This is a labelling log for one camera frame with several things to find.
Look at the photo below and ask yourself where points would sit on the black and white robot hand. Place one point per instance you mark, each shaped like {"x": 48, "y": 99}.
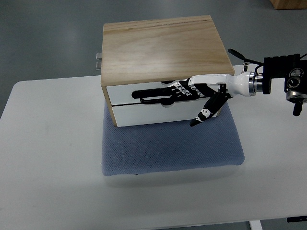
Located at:
{"x": 219, "y": 88}

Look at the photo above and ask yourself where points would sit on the black drawer handle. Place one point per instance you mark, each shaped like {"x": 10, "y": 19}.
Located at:
{"x": 164, "y": 96}

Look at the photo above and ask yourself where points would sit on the white drawer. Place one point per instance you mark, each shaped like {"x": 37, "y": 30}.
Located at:
{"x": 120, "y": 92}
{"x": 142, "y": 114}

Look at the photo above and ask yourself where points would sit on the wooden drawer cabinet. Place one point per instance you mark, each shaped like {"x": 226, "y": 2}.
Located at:
{"x": 160, "y": 50}

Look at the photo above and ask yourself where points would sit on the blue-grey mesh mat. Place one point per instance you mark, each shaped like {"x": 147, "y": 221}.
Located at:
{"x": 172, "y": 146}

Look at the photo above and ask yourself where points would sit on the wooden box in corner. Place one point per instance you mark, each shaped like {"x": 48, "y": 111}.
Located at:
{"x": 289, "y": 4}

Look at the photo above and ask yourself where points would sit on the white table leg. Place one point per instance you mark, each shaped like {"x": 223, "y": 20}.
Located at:
{"x": 255, "y": 225}

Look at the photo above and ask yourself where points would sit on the black table control panel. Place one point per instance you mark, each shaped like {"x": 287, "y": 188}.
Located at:
{"x": 296, "y": 219}

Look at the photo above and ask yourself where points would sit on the metal bracket behind cabinet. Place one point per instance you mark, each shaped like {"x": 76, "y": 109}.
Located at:
{"x": 98, "y": 60}

